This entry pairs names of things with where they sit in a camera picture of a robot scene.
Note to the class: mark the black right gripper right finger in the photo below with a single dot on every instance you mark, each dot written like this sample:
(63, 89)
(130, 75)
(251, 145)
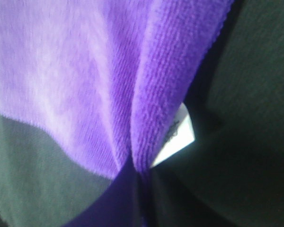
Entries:
(232, 175)

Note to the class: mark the black table cloth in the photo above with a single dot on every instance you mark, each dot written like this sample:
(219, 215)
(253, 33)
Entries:
(41, 186)

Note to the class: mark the purple microfiber towel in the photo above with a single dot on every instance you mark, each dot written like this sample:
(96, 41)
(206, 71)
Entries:
(105, 78)

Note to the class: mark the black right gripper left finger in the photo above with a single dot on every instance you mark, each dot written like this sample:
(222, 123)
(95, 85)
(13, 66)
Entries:
(119, 206)

